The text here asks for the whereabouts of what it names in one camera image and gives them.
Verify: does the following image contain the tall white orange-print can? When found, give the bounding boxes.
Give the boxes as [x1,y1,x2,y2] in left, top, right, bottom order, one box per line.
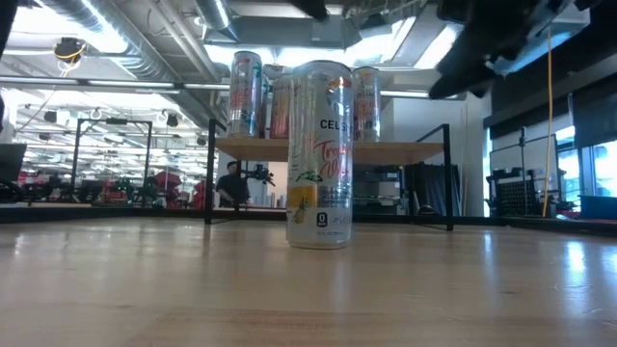
[351,66,382,144]

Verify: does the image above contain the black left table frame rails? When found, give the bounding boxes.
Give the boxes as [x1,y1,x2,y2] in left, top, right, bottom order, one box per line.
[0,204,206,224]

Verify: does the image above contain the tall white Celsius can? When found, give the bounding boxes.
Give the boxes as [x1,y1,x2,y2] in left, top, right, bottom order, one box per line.
[285,59,355,251]

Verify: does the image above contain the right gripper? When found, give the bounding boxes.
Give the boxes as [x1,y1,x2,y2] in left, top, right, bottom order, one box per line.
[427,0,602,101]

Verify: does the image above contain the black table frame rails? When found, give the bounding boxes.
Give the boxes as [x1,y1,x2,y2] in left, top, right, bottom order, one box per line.
[0,204,206,224]
[455,215,617,237]

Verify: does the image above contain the black yellow cable reel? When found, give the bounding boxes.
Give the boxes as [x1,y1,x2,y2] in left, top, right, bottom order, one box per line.
[52,37,88,64]

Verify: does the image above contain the dark monitor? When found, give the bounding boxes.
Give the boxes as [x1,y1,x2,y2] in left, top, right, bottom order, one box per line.
[0,143,28,184]

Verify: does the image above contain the tall silver pink-teal print can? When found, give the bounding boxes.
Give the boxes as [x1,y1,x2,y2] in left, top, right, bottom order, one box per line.
[226,50,265,140]

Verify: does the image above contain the pink beverage can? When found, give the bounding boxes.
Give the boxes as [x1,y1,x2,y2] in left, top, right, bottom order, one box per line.
[268,72,293,141]

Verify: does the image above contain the red equipment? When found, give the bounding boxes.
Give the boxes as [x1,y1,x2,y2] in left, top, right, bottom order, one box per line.
[153,171,183,208]

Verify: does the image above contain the yellow hanging cable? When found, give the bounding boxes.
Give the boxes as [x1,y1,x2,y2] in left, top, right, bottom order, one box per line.
[542,26,555,218]

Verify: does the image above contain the black pegboard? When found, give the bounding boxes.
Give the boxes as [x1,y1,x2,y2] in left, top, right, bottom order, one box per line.
[486,168,541,218]

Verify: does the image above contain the black curtain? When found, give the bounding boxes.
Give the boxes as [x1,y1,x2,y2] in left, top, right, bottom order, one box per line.
[403,162,463,217]

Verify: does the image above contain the black frame cross rail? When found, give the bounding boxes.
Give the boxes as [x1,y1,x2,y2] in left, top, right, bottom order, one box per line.
[206,209,472,227]

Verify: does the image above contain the blue box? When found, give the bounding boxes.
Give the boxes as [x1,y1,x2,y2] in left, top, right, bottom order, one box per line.
[579,195,617,221]

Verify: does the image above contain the black right table frame rails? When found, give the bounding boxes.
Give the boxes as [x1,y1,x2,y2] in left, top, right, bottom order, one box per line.
[455,215,617,237]

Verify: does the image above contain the wooden shelf black metal legs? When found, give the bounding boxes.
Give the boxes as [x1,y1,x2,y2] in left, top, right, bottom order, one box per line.
[204,119,455,232]

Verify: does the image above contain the black light stand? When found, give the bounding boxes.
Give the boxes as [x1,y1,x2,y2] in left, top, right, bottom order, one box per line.
[496,125,555,182]

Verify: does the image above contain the person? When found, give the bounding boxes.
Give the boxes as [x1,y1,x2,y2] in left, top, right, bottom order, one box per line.
[215,160,252,209]

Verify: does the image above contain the black metal frame stand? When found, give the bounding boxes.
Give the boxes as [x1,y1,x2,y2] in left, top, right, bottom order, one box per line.
[70,117,154,203]

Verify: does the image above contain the ribbed silver ventilation duct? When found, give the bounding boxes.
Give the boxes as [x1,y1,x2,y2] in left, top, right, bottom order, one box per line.
[40,0,228,126]

